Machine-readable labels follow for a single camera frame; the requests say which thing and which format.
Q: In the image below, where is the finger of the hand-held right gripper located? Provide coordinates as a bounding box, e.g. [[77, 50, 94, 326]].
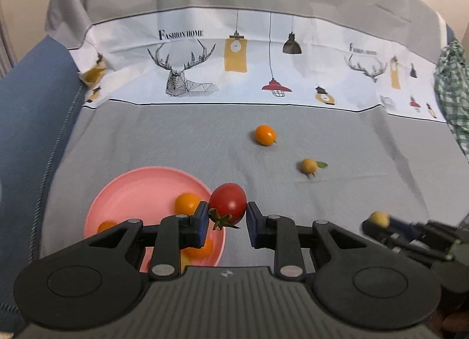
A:
[[361, 219, 436, 264], [388, 217, 460, 242]]

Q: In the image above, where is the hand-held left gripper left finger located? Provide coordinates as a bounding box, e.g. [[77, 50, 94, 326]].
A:
[[84, 200, 209, 281]]

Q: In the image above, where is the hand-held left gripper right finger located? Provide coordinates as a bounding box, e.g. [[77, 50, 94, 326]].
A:
[[246, 201, 364, 280]]

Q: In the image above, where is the yellow round fruit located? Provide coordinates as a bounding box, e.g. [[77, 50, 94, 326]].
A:
[[369, 211, 390, 228]]

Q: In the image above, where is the round orange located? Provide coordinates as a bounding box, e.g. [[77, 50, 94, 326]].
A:
[[174, 193, 202, 216]]

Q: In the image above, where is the red cherry tomato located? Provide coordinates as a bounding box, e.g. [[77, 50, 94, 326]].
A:
[[208, 183, 247, 231]]

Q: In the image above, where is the pink plate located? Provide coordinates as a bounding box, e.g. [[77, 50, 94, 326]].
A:
[[84, 166, 225, 274]]

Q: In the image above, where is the yellow fruit with leaf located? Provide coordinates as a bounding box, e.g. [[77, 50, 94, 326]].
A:
[[300, 158, 329, 179]]

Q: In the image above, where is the grey printed sheet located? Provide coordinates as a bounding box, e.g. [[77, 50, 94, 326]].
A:
[[38, 0, 469, 288]]

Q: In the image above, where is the green checked cloth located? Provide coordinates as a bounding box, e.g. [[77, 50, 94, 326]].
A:
[[434, 40, 469, 157]]

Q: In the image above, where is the blue sofa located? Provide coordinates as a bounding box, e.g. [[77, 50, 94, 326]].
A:
[[0, 34, 92, 337]]

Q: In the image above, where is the grey curtain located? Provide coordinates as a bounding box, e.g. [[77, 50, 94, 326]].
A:
[[0, 0, 17, 78]]

